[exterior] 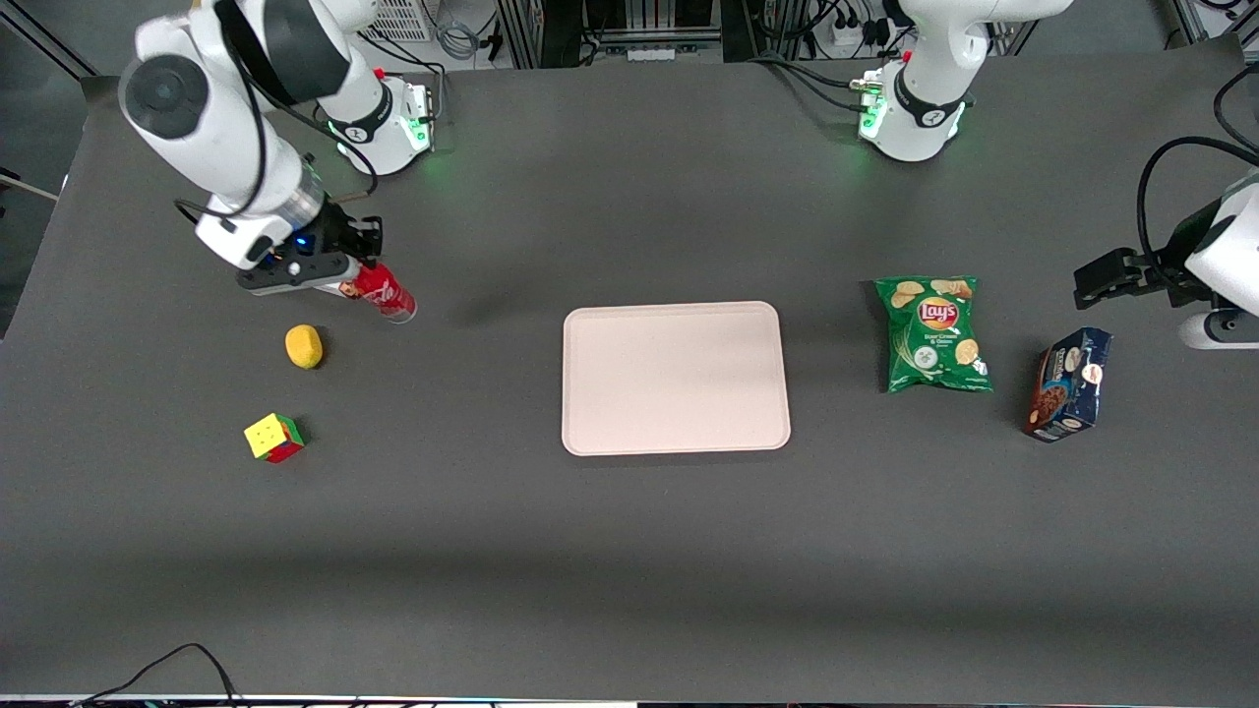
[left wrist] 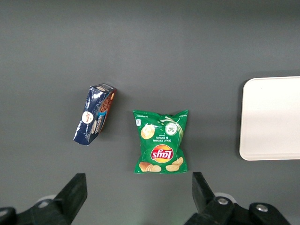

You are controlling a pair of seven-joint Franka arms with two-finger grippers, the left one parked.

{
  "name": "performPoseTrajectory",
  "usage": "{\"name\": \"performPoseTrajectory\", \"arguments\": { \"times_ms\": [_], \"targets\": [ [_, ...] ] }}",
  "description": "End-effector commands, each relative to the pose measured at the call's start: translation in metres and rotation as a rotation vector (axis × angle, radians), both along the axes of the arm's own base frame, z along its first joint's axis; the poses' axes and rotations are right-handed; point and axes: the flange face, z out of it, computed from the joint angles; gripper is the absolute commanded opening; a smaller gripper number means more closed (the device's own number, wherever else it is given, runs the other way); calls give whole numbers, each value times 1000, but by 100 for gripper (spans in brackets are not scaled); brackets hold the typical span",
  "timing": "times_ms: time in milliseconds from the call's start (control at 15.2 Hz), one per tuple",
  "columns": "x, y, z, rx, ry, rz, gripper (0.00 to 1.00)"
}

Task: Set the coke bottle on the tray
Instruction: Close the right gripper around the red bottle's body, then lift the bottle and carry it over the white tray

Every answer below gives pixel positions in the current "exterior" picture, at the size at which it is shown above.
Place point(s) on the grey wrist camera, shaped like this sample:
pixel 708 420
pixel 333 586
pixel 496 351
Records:
pixel 1220 329
pixel 295 273

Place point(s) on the white power strip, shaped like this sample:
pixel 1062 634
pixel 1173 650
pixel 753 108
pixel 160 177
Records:
pixel 652 53

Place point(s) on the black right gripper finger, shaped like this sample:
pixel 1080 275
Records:
pixel 370 229
pixel 366 254

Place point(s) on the dark blue cookie box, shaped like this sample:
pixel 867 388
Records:
pixel 1070 383

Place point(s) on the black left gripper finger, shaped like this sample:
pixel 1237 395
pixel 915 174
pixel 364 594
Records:
pixel 1107 267
pixel 1107 295

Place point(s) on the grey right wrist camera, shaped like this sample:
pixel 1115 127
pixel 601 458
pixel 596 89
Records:
pixel 295 273

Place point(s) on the yellow lemon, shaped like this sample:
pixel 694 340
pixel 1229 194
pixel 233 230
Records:
pixel 304 346

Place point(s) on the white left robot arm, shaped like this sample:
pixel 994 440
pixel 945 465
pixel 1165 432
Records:
pixel 915 118

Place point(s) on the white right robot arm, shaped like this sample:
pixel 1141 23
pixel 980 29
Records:
pixel 216 128

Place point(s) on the beige plastic tray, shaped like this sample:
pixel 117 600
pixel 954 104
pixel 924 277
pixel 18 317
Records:
pixel 674 379

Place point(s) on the white perforated box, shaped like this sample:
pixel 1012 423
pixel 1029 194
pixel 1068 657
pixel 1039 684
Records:
pixel 398 20

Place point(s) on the colourful Rubik's cube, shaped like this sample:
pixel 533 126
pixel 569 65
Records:
pixel 273 438

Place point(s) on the red coke bottle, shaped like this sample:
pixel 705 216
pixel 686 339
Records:
pixel 386 293

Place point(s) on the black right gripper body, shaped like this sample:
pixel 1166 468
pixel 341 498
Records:
pixel 346 237

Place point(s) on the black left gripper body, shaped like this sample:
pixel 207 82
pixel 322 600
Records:
pixel 1167 268

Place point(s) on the green Lay's chips bag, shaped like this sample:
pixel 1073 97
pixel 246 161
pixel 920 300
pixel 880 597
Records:
pixel 934 334

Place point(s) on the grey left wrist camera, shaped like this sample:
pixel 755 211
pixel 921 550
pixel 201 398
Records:
pixel 1220 329

